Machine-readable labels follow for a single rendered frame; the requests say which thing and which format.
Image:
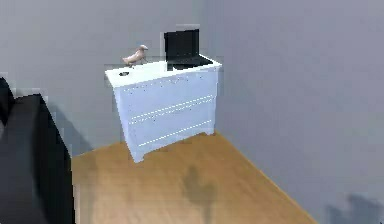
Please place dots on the white chest of drawers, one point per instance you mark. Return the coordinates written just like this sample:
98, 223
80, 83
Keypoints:
166, 110

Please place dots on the black laptop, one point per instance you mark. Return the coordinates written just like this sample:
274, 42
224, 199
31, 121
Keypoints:
183, 50

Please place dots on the small dark round dish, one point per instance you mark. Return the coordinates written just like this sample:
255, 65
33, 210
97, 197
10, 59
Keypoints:
124, 73

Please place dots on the pink bird figurine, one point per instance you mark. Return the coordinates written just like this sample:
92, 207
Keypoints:
136, 56

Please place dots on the black sofa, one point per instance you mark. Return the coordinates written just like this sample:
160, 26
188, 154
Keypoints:
30, 160

